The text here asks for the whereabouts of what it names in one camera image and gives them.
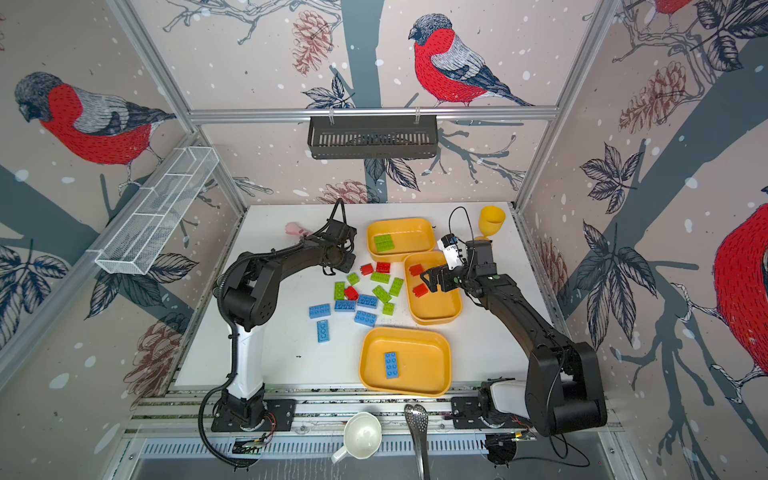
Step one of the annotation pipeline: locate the blue brick bottom vertical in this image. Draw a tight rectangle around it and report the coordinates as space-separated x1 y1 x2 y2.
316 319 330 343

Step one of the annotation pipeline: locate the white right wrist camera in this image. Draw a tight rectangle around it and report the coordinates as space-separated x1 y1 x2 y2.
437 233 466 270

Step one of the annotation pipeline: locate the red tall brick centre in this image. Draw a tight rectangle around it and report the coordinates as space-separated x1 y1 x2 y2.
344 286 360 301

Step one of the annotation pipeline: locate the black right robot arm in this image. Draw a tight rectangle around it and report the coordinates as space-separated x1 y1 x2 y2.
420 234 607 436

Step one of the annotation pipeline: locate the blue brick horizontal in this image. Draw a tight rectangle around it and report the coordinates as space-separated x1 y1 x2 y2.
308 303 332 320

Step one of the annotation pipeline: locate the green brick diagonal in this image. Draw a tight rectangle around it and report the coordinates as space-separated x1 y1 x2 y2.
373 286 392 303

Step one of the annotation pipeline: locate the white measuring cup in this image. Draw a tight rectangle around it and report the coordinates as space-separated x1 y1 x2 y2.
331 412 383 464

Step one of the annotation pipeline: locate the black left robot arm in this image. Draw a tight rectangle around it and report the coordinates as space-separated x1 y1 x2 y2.
198 199 357 433

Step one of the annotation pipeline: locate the yellow tray middle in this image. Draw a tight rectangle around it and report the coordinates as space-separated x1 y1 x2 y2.
404 251 462 325

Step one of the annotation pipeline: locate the white mesh wall shelf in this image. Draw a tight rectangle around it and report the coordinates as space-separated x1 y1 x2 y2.
95 146 219 275

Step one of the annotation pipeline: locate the yellow tray far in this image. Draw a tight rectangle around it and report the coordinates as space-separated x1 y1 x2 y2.
367 217 436 263

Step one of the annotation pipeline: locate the black wire wall basket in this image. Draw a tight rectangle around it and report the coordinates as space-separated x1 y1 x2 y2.
307 116 438 160

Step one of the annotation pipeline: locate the yellow tray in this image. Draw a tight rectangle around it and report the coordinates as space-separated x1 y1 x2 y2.
367 217 436 263
404 251 462 325
359 327 452 398

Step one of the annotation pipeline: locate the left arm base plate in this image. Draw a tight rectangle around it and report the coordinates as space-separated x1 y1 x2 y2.
211 396 297 433

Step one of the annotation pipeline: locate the yellow plastic goblet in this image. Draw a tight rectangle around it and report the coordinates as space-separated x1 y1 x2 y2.
474 206 507 242

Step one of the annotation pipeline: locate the yellow tray near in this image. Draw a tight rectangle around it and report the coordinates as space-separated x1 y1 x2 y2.
359 327 452 398

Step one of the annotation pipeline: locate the green upturned long brick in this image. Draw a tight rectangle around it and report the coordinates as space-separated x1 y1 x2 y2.
333 282 346 301

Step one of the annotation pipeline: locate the green brick top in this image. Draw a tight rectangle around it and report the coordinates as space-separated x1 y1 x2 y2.
371 272 391 284

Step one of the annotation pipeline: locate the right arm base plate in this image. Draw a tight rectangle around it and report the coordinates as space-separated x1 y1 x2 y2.
449 396 532 430

